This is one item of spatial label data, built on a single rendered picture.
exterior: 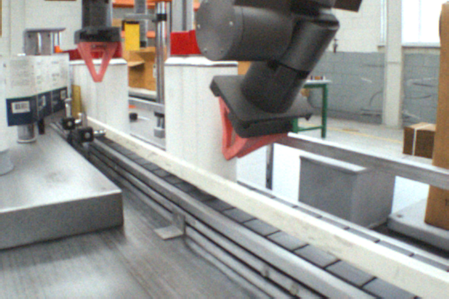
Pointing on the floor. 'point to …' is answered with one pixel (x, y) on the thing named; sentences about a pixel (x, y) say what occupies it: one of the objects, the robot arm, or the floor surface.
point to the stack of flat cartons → (419, 140)
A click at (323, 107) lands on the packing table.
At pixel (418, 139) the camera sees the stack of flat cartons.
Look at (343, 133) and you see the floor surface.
